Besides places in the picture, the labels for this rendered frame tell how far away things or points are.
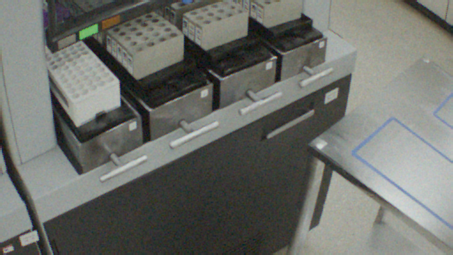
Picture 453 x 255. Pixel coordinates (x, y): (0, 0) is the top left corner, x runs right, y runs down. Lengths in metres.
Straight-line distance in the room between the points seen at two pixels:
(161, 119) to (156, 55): 0.12
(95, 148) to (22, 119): 0.16
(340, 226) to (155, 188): 0.92
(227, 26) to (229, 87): 0.12
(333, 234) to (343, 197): 0.18
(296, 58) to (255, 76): 0.11
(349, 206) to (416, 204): 1.11
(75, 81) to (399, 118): 0.60
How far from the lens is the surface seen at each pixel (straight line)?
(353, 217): 2.04
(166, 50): 1.15
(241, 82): 1.20
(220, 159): 1.29
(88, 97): 1.04
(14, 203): 1.07
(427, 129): 1.13
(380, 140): 1.07
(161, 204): 1.27
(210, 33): 1.19
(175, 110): 1.13
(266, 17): 1.28
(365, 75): 2.66
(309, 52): 1.30
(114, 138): 1.08
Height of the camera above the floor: 1.50
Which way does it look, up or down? 41 degrees down
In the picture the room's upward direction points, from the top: 3 degrees clockwise
